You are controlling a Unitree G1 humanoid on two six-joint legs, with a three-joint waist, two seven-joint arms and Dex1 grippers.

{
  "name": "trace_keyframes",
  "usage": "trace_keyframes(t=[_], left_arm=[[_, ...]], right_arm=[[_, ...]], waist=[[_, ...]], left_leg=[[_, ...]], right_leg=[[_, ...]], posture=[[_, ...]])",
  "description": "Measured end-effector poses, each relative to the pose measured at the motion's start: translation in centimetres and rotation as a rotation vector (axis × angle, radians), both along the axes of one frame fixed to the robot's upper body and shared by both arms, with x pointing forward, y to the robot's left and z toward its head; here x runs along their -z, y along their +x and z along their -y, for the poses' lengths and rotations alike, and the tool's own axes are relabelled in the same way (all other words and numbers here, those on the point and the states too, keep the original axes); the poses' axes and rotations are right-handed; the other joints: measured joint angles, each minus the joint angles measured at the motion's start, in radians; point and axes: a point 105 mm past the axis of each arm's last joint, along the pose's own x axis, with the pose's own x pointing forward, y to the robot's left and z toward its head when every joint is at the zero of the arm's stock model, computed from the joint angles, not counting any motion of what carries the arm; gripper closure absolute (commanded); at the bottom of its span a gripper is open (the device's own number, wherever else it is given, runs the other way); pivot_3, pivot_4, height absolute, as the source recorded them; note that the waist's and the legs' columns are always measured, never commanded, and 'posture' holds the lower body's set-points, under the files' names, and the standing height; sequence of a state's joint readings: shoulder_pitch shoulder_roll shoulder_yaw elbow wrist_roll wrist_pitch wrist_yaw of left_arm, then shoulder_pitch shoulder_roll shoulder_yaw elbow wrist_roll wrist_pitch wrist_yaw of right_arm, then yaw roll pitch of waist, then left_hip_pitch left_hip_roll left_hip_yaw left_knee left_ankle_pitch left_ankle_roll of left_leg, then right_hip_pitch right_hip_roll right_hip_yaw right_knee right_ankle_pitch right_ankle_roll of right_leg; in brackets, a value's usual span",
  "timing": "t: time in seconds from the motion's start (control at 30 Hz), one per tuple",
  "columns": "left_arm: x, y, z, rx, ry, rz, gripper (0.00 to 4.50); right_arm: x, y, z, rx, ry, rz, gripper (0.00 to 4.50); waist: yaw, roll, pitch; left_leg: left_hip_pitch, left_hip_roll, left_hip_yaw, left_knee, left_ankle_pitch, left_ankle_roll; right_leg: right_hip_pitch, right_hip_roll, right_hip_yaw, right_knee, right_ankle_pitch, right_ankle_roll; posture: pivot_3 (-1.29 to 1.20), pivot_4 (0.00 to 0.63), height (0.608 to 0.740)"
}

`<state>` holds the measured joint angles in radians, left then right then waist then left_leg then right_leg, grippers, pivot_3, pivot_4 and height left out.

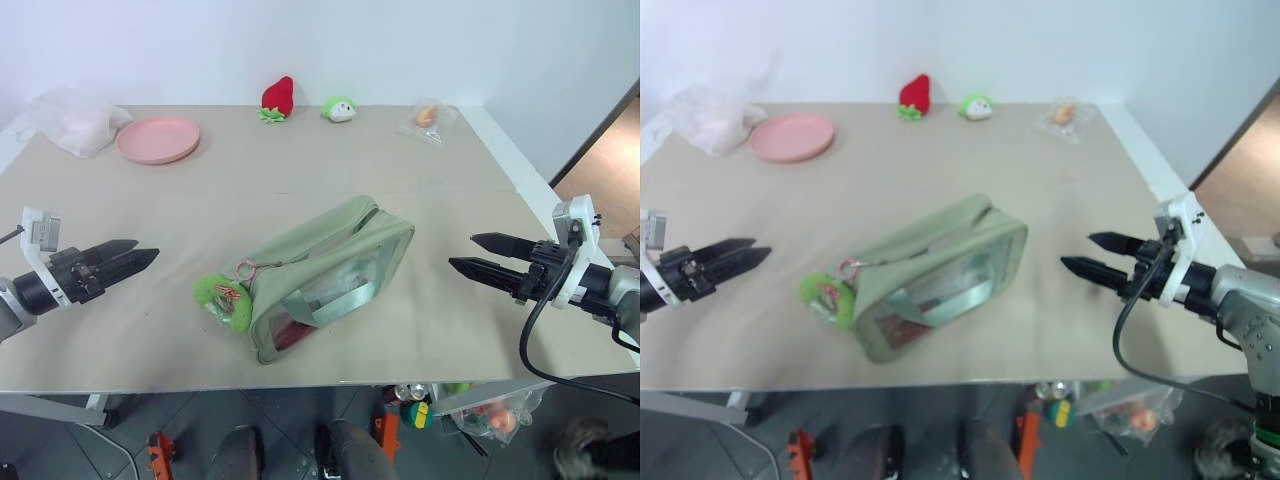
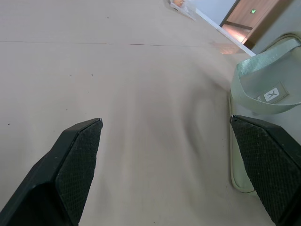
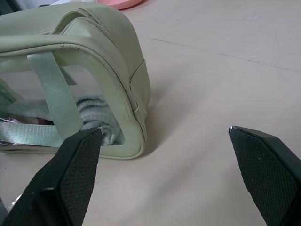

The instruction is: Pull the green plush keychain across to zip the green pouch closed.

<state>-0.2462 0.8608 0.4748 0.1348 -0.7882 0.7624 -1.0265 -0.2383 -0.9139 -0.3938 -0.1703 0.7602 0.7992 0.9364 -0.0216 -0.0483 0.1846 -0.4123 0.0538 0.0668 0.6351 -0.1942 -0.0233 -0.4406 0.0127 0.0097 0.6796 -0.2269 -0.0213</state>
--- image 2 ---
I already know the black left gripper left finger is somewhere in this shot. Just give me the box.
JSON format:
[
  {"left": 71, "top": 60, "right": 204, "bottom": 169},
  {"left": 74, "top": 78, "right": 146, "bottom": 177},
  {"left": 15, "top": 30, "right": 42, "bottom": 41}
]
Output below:
[{"left": 0, "top": 118, "right": 103, "bottom": 226}]

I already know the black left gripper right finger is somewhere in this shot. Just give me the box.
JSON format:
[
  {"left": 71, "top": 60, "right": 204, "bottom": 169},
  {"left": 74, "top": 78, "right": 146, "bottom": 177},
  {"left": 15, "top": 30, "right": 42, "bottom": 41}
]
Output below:
[{"left": 230, "top": 114, "right": 301, "bottom": 226}]

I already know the pale green tote bag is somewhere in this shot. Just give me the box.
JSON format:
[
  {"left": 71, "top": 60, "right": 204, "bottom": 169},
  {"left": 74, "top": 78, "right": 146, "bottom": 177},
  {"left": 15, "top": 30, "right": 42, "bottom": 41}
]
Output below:
[{"left": 228, "top": 32, "right": 301, "bottom": 197}]

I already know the wooden door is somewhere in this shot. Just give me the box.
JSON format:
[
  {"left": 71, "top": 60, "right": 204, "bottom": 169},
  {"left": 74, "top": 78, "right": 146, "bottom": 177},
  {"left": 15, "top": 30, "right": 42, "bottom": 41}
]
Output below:
[{"left": 220, "top": 0, "right": 284, "bottom": 50}]

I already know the clear plastic bag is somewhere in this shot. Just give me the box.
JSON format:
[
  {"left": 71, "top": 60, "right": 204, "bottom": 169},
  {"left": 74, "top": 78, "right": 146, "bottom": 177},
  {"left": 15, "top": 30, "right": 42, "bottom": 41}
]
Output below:
[{"left": 168, "top": 0, "right": 197, "bottom": 22}]

